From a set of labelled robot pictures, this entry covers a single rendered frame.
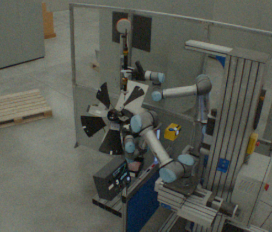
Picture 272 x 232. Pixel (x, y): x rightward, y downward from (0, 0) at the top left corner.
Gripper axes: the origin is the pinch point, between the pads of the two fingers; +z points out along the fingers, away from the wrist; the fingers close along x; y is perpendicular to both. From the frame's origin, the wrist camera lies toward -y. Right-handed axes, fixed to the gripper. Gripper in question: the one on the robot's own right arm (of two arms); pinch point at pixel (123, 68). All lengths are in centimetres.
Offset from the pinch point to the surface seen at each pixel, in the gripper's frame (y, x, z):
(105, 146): 67, -21, 8
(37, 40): 113, 399, 423
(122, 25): -23, 61, 29
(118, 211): 160, -8, 0
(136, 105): 48, 29, -1
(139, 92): 25.7, 14.3, -9.6
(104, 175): 41, -85, -24
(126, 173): 50, -67, -32
